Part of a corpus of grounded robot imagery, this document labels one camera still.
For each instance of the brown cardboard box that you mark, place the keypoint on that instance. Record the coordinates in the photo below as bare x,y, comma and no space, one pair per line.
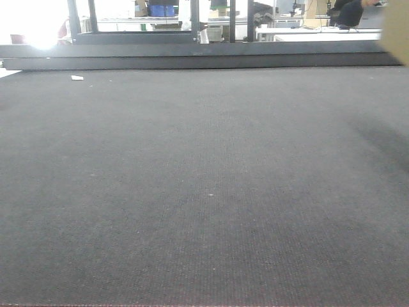
394,38

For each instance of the dark grey conveyor belt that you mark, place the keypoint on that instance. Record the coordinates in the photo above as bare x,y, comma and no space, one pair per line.
265,187

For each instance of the white work table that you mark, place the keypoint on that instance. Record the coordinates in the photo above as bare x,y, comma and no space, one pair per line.
323,34

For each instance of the blue storage crates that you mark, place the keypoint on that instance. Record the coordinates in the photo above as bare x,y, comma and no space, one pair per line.
156,10

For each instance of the small white paper scrap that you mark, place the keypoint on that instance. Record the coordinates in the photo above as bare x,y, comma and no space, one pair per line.
77,78

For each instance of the person in dark shirt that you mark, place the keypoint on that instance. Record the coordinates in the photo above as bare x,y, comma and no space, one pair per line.
349,13

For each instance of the grey metal shelf frame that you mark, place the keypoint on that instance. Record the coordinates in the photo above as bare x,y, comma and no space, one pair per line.
104,27

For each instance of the grey conveyor side rail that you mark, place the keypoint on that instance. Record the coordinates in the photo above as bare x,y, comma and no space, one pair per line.
197,56

